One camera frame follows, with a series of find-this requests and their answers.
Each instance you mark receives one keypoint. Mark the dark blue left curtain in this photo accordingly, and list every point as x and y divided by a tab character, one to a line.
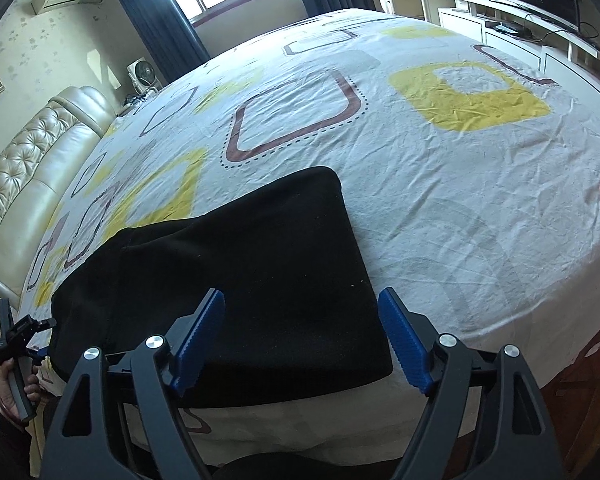
167	35

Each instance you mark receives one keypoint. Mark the white tv cabinet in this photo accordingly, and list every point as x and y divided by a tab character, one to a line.
559	53

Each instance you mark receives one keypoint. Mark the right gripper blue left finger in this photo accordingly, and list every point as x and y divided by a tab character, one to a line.
89	437

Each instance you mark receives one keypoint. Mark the cream tufted leather headboard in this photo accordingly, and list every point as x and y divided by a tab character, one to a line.
36	168

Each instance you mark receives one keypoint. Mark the white box fan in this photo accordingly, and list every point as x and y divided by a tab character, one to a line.
143	76

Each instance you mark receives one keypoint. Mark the person left hand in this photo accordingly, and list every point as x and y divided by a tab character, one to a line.
8	406

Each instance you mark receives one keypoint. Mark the black pants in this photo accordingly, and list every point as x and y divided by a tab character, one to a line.
300	313

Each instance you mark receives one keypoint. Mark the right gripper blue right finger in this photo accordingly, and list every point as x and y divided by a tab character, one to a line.
514	438

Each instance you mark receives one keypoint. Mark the patterned white bed sheet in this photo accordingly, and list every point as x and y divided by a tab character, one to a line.
471	181

